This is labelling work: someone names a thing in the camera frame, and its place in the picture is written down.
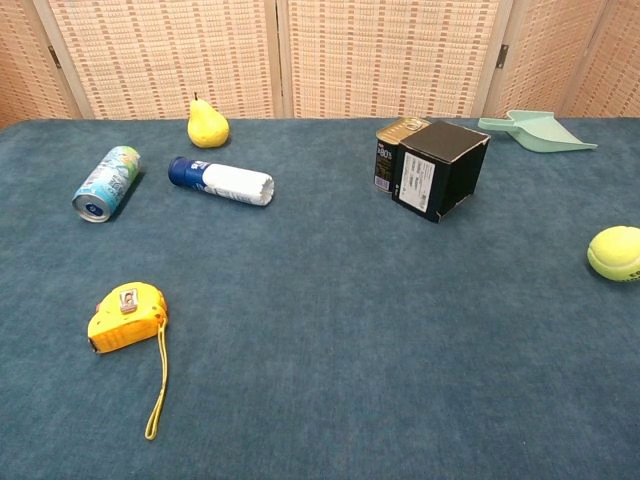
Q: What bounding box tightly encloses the black and gold drink can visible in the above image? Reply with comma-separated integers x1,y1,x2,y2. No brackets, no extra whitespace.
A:
372,116,432,194

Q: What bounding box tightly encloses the blue and white bottle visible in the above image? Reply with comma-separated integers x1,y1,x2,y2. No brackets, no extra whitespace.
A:
167,156,276,207

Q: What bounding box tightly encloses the yellow tennis ball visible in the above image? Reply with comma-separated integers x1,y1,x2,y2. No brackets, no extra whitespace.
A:
586,225,640,283

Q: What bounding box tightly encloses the yellow pear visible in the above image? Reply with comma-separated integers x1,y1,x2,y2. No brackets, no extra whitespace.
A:
187,92,231,150

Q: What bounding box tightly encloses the yellow tape measure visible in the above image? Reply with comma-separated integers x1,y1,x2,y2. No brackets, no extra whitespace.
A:
87,281,170,442

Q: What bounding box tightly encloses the woven folding screen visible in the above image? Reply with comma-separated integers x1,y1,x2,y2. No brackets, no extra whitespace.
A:
0,0,640,130

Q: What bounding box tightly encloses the black cardboard box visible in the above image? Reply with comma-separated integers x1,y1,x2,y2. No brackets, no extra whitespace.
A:
391,119,492,225

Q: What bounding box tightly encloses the mint green plastic dustpan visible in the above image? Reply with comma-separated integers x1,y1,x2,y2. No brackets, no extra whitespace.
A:
477,110,599,154

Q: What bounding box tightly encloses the blue table cloth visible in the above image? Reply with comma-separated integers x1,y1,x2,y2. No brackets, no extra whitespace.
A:
0,117,640,480

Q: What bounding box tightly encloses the light blue drink can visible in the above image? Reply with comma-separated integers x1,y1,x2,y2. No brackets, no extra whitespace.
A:
71,145,142,223

